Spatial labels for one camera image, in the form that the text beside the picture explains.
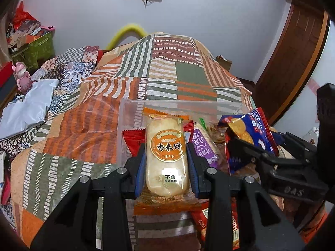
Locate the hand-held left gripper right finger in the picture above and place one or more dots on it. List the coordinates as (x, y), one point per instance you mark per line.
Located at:
(192, 171)

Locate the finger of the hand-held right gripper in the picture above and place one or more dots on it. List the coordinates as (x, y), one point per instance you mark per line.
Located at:
(295, 145)
(251, 153)

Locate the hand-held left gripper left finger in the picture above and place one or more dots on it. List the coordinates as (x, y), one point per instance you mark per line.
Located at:
(140, 172)

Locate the blue potato chip packet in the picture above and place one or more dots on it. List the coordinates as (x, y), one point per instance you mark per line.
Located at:
(251, 130)

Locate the orange rice cake packet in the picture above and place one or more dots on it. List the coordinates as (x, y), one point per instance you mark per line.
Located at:
(167, 162)

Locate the clear plastic container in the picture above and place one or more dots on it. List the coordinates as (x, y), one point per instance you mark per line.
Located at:
(130, 109)

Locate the purple rice cracker packet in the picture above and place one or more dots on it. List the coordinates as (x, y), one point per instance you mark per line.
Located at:
(202, 146)

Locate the red chip packet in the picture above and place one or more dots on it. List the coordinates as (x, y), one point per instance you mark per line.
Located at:
(133, 141)

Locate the clear cookie packet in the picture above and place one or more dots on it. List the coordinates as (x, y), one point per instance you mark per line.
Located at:
(217, 133)

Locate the green snack packet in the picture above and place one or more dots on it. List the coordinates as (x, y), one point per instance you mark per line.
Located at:
(202, 123)

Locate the large red snack packet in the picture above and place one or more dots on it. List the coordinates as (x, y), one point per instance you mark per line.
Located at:
(222, 222)

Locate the striped patchwork bedspread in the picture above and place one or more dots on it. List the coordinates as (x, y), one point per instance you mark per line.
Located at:
(91, 125)

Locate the white heart-decorated sliding door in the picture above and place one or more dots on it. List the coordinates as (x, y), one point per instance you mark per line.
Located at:
(319, 65)

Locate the brown wooden door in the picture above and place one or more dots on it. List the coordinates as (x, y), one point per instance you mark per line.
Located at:
(295, 57)

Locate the small brown cardboard box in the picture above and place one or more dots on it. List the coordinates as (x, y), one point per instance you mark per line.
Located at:
(224, 62)

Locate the checkered patterned quilt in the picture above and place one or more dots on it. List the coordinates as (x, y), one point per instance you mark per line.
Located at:
(73, 68)

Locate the light blue cloth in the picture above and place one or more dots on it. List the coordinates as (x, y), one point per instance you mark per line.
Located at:
(26, 107)

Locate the yellow foam tube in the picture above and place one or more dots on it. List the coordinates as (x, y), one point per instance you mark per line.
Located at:
(125, 30)

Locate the pink rabbit toy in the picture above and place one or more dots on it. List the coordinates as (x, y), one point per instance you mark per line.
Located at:
(23, 77)

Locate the grey box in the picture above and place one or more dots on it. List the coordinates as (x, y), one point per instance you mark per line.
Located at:
(7, 91)

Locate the green cardboard box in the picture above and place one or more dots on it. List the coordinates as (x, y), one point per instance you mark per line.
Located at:
(36, 51)

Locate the red box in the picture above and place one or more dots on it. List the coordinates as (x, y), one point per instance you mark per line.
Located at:
(6, 72)

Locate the pink black small item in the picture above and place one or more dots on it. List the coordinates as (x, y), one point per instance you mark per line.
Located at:
(49, 27)

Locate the pile of paper bags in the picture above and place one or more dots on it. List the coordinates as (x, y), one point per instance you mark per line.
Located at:
(23, 35)

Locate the red plastic bag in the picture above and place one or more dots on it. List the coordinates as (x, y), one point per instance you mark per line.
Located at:
(23, 15)

